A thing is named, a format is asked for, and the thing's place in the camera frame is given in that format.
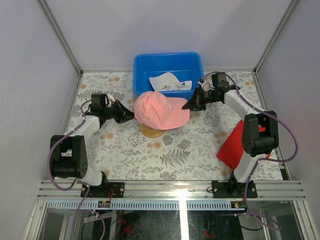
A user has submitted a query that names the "wooden hat stand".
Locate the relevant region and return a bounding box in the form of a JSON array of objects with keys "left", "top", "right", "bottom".
[{"left": 139, "top": 124, "right": 166, "bottom": 139}]

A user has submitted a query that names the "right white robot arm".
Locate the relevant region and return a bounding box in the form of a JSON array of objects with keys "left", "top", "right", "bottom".
[{"left": 182, "top": 71, "right": 279, "bottom": 198}]

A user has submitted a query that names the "slotted cable duct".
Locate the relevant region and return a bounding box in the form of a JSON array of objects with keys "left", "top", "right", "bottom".
[{"left": 46, "top": 199, "right": 247, "bottom": 211}]

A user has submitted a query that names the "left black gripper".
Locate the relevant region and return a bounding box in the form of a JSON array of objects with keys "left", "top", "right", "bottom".
[{"left": 102, "top": 99, "right": 137, "bottom": 125}]

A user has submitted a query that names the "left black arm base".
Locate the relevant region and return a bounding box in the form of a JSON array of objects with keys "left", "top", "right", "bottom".
[{"left": 87, "top": 182, "right": 125, "bottom": 199}]

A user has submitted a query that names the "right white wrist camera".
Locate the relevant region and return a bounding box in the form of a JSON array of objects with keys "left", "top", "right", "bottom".
[{"left": 198, "top": 78, "right": 212, "bottom": 92}]

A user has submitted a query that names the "red cloth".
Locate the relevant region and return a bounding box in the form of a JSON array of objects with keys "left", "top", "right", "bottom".
[{"left": 216, "top": 119, "right": 272, "bottom": 171}]

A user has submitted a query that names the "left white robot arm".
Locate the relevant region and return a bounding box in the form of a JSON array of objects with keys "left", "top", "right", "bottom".
[{"left": 47, "top": 93, "right": 134, "bottom": 198}]

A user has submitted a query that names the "pink baseball cap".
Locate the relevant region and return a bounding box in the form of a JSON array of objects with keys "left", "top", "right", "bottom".
[{"left": 133, "top": 91, "right": 190, "bottom": 130}]

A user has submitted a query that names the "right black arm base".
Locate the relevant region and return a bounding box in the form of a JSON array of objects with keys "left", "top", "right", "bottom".
[{"left": 211, "top": 180, "right": 258, "bottom": 199}]

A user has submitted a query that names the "white cloth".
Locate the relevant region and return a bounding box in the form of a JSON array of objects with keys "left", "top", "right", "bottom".
[{"left": 149, "top": 72, "right": 193, "bottom": 92}]

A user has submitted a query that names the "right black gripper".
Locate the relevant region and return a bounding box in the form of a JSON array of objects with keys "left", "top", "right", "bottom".
[{"left": 182, "top": 86, "right": 220, "bottom": 113}]

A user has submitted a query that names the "aluminium front rail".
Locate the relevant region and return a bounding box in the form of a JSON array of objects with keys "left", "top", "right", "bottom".
[{"left": 37, "top": 180, "right": 306, "bottom": 201}]

